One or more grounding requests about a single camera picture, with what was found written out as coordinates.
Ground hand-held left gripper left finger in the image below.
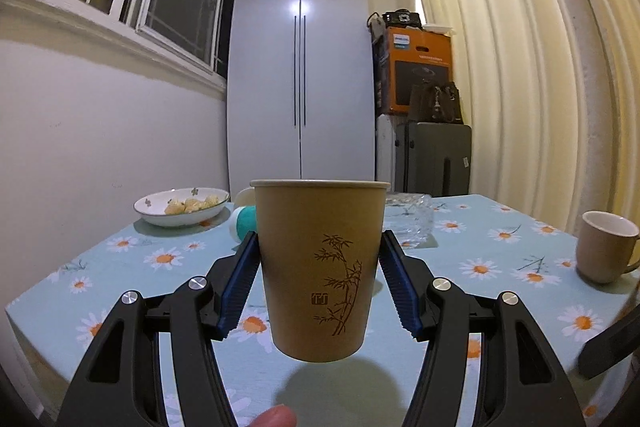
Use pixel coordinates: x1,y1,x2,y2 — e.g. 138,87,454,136
57,232,261,427

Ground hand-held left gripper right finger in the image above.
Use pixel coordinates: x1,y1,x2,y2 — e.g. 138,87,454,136
377,229,586,427

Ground brown paper cup bamboo print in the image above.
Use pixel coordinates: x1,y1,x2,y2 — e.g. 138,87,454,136
249,179,391,363

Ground person's left hand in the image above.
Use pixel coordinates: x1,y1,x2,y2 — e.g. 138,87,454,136
249,405,299,427

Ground yellow food pieces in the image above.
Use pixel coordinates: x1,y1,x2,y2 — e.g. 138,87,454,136
165,189,223,216

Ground daisy print tablecloth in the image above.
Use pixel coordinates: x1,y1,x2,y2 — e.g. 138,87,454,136
5,194,640,427

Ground white bowl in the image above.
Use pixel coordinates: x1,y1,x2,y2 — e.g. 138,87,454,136
133,188,231,228

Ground grey suitcase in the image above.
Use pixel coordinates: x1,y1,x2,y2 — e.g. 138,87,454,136
394,121,473,198

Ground white appliance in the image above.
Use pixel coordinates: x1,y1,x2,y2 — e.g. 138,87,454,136
375,114,399,188

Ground black handbag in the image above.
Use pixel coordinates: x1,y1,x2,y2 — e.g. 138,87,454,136
408,81,461,126

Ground orange cardboard box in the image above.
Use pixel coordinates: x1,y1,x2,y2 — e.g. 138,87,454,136
372,26,454,116

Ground beige mug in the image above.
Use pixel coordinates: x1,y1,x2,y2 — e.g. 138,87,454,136
575,210,640,284

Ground white wardrobe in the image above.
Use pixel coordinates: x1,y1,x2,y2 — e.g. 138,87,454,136
227,0,377,198

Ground black chair backrest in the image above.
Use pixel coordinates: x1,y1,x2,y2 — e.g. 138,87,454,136
577,316,640,427

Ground cream curtain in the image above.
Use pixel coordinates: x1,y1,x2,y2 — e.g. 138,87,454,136
399,0,640,239

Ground black camera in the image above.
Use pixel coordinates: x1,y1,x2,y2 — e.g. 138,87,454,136
382,9,424,29

